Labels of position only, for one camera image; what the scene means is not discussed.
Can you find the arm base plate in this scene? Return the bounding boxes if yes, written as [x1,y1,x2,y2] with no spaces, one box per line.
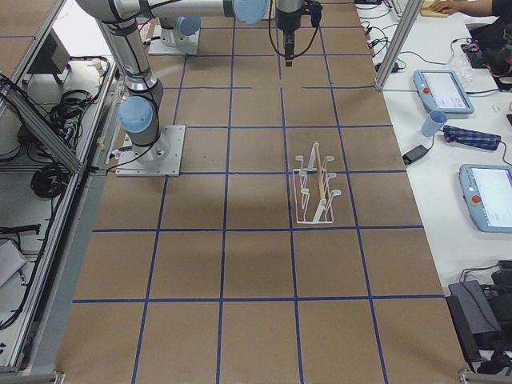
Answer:
[114,125,186,177]
[148,25,200,56]

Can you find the lower teach pendant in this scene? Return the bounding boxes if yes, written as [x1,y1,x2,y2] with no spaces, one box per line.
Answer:
[458,164,511,234]

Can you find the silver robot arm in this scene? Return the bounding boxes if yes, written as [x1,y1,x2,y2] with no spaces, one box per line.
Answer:
[79,1,322,164]
[159,16,201,47]

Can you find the teach pendant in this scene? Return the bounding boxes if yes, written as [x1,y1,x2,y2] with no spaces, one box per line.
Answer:
[413,70,474,114]
[458,164,511,234]

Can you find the aluminium frame post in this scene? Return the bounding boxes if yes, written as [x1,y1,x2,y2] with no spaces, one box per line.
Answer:
[374,0,423,90]

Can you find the person's hand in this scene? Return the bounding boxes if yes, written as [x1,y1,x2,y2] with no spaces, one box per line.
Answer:
[430,1,454,14]

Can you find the blue cup on side table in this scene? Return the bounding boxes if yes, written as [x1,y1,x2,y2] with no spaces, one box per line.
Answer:
[421,110,448,137]

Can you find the upper teach pendant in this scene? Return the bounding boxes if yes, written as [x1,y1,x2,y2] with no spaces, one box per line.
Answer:
[413,70,474,114]

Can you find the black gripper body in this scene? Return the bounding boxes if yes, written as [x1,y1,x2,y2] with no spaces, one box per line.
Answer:
[277,0,322,44]

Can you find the black power adapter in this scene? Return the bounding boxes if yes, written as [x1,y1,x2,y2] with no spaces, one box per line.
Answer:
[402,145,430,166]

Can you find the white wire cup rack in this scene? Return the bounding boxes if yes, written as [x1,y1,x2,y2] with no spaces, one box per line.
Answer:
[292,141,342,225]

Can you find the coiled black cables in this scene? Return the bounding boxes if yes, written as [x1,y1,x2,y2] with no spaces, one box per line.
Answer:
[30,164,67,200]

